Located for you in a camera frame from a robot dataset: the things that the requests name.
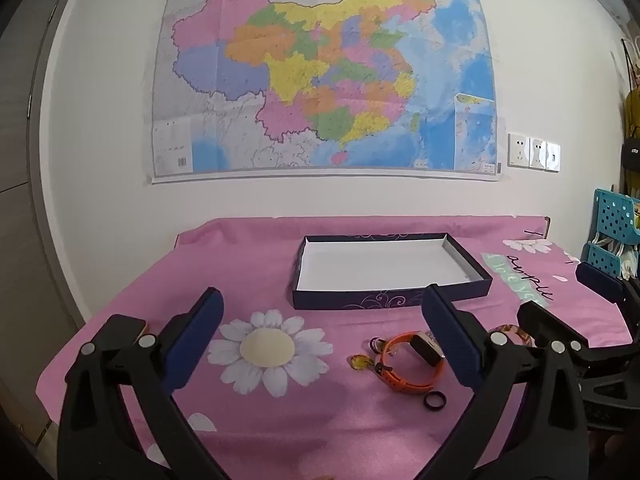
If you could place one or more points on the white wall switch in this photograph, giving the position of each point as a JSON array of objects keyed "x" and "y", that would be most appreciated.
[{"x": 553, "y": 156}]

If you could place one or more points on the pink floral cloth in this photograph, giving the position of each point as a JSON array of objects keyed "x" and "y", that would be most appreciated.
[{"x": 300, "y": 410}]

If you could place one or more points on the amber pendant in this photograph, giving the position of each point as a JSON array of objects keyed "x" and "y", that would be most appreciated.
[{"x": 359, "y": 361}]

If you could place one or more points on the brown wooden door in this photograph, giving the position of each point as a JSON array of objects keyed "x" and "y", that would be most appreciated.
[{"x": 20, "y": 160}]

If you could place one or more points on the orange smartwatch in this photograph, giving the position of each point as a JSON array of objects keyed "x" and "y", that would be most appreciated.
[{"x": 405, "y": 385}]

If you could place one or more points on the blue plastic basket rack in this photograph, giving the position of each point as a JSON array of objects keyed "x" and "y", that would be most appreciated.
[{"x": 612, "y": 212}]

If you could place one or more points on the dark blue shallow box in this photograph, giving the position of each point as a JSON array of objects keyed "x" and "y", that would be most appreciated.
[{"x": 380, "y": 265}]

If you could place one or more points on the yellow hanging garment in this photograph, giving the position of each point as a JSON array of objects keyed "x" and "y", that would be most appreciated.
[{"x": 631, "y": 110}]

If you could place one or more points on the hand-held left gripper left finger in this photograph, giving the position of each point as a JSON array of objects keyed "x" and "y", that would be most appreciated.
[{"x": 200, "y": 330}]

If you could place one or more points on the colourful wall map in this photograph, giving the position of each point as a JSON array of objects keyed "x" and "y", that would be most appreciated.
[{"x": 325, "y": 60}]

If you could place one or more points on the amber patterned bangle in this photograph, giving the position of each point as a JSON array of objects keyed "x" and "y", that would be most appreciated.
[{"x": 502, "y": 331}]

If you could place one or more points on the black handbag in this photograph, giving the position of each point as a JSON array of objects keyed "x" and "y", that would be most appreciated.
[{"x": 631, "y": 152}]

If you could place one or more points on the white wall socket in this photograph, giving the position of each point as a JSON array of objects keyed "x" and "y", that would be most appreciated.
[
  {"x": 520, "y": 150},
  {"x": 537, "y": 154}
]

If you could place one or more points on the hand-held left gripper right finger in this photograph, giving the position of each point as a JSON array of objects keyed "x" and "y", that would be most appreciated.
[{"x": 447, "y": 340}]

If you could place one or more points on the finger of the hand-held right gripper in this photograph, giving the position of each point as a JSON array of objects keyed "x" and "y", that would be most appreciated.
[
  {"x": 550, "y": 317},
  {"x": 600, "y": 280}
]

